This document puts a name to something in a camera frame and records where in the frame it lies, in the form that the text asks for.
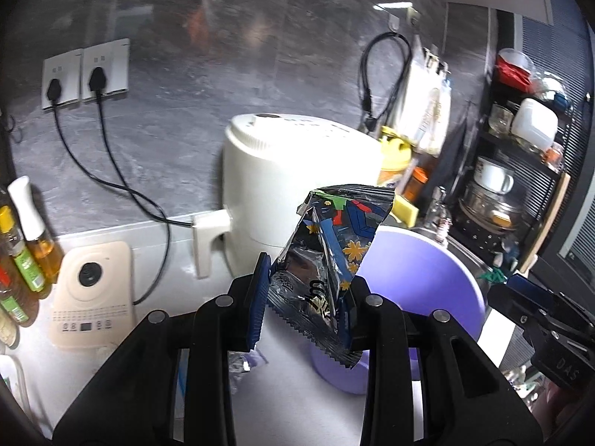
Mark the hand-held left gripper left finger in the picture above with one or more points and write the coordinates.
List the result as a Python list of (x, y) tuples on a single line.
[(258, 309)]

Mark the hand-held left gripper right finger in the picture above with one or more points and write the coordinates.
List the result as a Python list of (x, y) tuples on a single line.
[(374, 330)]

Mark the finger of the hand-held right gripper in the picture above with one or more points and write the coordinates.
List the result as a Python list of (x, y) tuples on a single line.
[(516, 299)]

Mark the purple plastic basin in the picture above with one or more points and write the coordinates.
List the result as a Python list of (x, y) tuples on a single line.
[(418, 278)]

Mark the shiny foil snack wrapper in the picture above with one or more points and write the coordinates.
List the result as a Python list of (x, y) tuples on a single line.
[(320, 241)]

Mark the small crumpled foil wrapper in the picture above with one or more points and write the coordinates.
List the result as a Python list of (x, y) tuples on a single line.
[(239, 367)]

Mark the wooden cutting board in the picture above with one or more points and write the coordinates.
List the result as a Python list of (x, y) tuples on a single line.
[(551, 213)]

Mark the glass pot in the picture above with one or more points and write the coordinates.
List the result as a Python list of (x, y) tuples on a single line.
[(488, 209)]

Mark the clear glass bottle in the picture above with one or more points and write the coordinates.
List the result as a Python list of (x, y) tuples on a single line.
[(439, 216)]

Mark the yellow sponge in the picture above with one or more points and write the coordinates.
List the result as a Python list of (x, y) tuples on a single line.
[(406, 209)]

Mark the white enamel mug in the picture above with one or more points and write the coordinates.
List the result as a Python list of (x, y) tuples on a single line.
[(492, 176)]

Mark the white air fryer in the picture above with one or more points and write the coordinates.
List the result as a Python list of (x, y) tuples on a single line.
[(279, 172)]

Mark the orange bottle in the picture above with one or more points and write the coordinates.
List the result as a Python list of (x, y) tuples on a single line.
[(415, 183)]

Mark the beige flat kitchen appliance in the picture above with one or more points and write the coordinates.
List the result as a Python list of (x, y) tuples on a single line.
[(93, 306)]

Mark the yellow lidded container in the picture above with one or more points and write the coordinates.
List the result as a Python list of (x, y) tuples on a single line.
[(393, 162)]

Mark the white plastic container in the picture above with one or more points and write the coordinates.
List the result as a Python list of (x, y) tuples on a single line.
[(534, 123)]

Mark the clear glass cup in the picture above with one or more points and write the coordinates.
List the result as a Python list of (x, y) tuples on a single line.
[(501, 121)]

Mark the hanging white plastic bags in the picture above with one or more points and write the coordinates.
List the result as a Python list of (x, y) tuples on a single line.
[(425, 111)]

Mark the black dish rack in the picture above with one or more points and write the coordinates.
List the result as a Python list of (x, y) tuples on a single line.
[(488, 88)]

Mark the red crumpled bag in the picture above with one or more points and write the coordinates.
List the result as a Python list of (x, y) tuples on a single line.
[(511, 72)]

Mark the white-top amber spray bottle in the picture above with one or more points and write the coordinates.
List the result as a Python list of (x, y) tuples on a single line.
[(35, 232)]

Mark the yellow-cap green-label bottle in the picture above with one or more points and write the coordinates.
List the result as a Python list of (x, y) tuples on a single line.
[(25, 265)]

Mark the red-cap oil bottle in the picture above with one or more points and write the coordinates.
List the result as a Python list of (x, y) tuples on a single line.
[(11, 302)]

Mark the white wall socket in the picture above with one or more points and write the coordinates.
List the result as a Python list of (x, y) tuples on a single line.
[(114, 62), (62, 67)]

